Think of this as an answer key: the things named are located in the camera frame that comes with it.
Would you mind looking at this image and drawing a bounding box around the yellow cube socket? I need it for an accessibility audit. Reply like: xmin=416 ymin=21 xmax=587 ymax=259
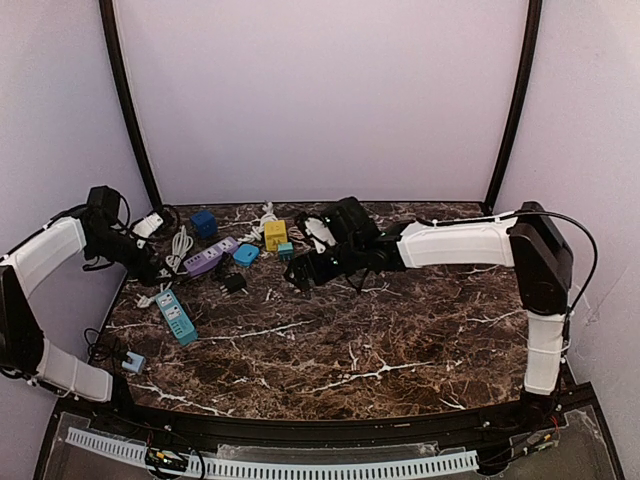
xmin=263 ymin=220 xmax=288 ymax=252

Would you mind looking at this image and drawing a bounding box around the teal power strip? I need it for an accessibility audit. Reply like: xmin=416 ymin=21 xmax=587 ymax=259
xmin=155 ymin=289 xmax=198 ymax=346

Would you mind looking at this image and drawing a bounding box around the light blue charger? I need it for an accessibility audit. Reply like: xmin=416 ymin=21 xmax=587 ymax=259
xmin=121 ymin=351 xmax=146 ymax=374

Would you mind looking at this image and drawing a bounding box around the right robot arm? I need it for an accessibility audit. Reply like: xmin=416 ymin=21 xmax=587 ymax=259
xmin=284 ymin=197 xmax=585 ymax=396

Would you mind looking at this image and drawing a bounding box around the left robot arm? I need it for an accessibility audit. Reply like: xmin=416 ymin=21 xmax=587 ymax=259
xmin=1 ymin=186 xmax=167 ymax=403

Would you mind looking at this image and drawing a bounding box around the small teal plug adapter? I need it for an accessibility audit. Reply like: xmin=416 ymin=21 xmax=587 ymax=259
xmin=277 ymin=242 xmax=294 ymax=262

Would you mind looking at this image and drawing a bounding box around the black plug adapter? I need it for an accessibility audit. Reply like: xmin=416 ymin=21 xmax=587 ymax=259
xmin=220 ymin=273 xmax=247 ymax=298

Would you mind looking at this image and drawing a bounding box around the blue flat adapter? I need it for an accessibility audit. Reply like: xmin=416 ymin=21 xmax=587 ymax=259
xmin=233 ymin=244 xmax=260 ymax=268

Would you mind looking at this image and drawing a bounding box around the purple power strip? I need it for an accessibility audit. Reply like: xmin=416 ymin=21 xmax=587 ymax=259
xmin=183 ymin=237 xmax=239 ymax=277

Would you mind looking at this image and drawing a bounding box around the dark blue cube socket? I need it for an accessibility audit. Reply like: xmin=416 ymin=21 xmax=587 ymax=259
xmin=190 ymin=210 xmax=218 ymax=239

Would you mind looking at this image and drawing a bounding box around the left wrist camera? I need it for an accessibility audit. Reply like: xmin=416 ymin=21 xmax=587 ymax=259
xmin=132 ymin=212 xmax=164 ymax=240

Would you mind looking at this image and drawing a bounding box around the white cable of yellow cube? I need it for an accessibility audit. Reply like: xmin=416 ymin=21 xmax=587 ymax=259
xmin=241 ymin=200 xmax=277 ymax=246

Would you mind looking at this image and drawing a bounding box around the white slotted cable duct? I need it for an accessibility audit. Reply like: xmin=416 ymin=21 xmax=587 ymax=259
xmin=65 ymin=428 xmax=479 ymax=479

